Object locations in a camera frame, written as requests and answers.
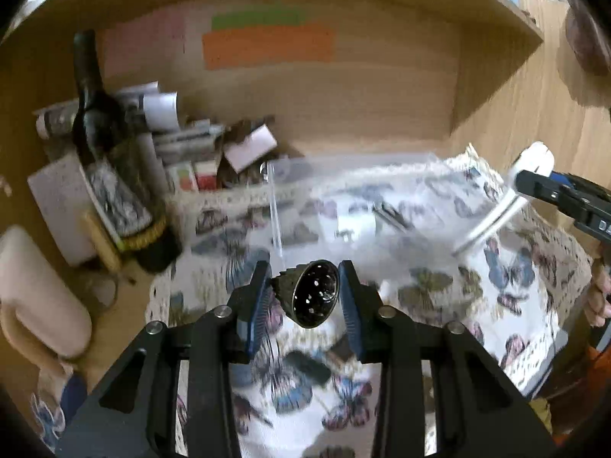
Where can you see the black cylindrical stick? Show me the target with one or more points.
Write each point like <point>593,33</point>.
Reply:
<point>314,371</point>

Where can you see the orange sticky note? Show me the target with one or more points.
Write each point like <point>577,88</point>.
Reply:
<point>266,45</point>

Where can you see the pink tape roll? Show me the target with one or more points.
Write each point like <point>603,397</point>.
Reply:
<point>40,317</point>

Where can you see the silver metal tool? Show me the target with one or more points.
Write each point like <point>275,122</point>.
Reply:
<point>392,217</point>

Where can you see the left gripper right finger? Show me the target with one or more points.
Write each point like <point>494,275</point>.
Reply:
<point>478,410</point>

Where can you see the white handheld device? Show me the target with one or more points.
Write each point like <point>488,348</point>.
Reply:
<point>537,159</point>

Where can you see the stack of books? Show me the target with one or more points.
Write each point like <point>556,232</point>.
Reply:
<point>176,137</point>

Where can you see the black perforated metal cap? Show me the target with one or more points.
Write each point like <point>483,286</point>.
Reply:
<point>308,292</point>

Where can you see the dark wine bottle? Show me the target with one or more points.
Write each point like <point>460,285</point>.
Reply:
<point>113,169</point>

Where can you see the white paper note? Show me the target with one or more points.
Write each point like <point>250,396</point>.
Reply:
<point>60,193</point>

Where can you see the pink sticky note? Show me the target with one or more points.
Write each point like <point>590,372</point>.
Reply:
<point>132,45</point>

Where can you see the clear plastic storage box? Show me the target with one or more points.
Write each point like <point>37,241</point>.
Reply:
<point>321,207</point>

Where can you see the person right hand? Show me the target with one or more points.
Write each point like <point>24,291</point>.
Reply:
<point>597,308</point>

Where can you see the butterfly print cloth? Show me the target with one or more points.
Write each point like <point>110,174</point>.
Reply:
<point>514,294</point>

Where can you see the small white pink box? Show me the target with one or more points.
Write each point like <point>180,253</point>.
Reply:
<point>253,147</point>

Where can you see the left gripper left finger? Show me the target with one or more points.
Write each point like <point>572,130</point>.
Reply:
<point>132,410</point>

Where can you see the green sticky note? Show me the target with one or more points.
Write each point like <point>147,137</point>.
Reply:
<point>265,15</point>

